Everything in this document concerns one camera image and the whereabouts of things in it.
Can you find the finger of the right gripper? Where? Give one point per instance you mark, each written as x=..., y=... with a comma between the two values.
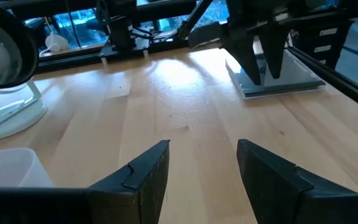
x=247, y=59
x=273, y=53

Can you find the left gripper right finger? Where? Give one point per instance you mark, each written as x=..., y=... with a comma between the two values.
x=278, y=193

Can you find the clear jewel case black tray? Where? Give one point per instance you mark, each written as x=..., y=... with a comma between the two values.
x=291, y=77

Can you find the white plug adapter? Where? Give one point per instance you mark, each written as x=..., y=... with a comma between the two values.
x=56, y=42

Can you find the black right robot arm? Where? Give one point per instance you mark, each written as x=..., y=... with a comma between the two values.
x=123, y=31

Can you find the white desk lamp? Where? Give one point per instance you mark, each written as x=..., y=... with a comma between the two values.
x=8, y=121

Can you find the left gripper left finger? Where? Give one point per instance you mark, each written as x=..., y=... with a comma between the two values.
x=141, y=186

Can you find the clear plastic bin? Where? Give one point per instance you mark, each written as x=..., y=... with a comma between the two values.
x=11, y=168

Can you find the black drawer unit white labels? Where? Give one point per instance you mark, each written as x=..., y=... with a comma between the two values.
x=325, y=40

